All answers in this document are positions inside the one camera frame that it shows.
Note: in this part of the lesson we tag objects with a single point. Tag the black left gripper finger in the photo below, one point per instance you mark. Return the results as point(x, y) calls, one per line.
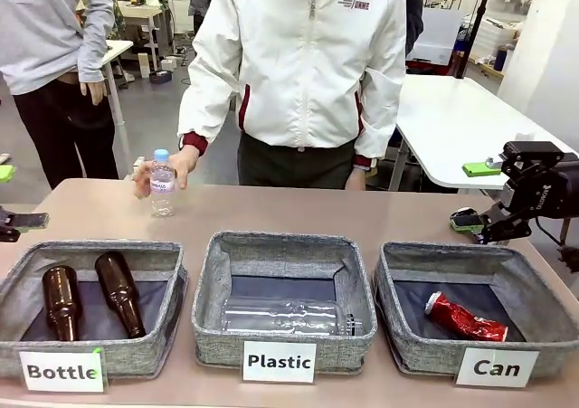
point(6, 173)
point(25, 221)

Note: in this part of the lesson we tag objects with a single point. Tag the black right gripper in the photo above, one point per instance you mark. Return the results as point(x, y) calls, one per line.
point(552, 191)

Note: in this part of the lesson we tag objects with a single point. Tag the brown glass beer bottle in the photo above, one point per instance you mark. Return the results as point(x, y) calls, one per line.
point(120, 295)
point(61, 301)

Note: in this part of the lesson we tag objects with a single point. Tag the crushed red can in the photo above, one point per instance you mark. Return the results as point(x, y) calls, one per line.
point(461, 317)

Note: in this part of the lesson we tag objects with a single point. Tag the small labelled water bottle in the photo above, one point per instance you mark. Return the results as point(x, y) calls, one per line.
point(163, 186)

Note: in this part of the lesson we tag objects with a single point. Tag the large clear plastic bottle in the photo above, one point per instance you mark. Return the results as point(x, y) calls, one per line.
point(285, 317)

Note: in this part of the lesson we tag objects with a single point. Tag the white sleeved right forearm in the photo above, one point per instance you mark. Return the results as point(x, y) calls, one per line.
point(208, 105)

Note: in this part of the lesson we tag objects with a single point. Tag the white sleeved left forearm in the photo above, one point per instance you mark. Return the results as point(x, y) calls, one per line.
point(377, 127)

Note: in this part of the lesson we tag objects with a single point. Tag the grey sleeved bystander forearm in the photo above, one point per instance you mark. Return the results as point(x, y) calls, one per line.
point(97, 50)

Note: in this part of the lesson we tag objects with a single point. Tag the grey fabric basket marked Can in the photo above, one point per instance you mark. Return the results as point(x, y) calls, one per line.
point(407, 335)

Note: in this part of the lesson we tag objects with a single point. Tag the white Can label card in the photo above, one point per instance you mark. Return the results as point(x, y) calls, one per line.
point(496, 368)

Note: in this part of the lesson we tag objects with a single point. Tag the grey fabric basket marked Bottle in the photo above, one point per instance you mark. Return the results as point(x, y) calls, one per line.
point(158, 353)

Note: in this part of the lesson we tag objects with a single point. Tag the grey fabric basket marked Plastic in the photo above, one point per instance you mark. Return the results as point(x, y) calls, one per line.
point(280, 342)

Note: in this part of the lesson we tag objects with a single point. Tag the bystander's bare hand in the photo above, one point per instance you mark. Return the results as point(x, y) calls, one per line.
point(95, 92)

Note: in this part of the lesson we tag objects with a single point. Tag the person's left hand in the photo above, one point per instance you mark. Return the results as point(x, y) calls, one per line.
point(356, 179)

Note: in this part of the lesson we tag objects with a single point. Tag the person's right hand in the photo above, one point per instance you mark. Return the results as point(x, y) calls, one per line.
point(183, 166)

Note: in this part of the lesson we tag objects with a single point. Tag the large white work table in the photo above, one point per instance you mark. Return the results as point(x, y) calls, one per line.
point(452, 118)

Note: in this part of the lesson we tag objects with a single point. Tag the light blue wrist watch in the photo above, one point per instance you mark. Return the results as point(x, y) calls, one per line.
point(361, 168)

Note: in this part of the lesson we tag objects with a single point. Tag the dark blue flask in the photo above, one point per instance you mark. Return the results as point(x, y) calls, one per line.
point(500, 59)

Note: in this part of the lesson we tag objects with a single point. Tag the small white table with leg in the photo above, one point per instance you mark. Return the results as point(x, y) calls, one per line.
point(118, 87)

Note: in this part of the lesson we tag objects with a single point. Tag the bystander in grey sweater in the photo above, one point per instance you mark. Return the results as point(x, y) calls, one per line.
point(40, 32)

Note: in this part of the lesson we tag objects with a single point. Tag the white Bottle label card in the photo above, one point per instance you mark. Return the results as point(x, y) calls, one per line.
point(62, 372)

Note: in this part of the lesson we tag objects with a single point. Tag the white storage box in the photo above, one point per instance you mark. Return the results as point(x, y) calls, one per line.
point(439, 35)

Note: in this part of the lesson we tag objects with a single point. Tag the black tripod pole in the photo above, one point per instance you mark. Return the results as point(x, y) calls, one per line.
point(472, 28)

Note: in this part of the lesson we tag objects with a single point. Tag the bystander in dark jacket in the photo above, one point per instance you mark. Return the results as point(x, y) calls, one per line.
point(415, 14)

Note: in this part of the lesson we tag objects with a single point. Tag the white background desk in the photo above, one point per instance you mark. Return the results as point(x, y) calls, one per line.
point(142, 19)

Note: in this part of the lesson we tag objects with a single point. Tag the person in white jacket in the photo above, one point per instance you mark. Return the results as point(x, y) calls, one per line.
point(307, 64)

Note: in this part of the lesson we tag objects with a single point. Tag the white Plastic label card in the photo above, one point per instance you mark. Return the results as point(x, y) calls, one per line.
point(279, 362)

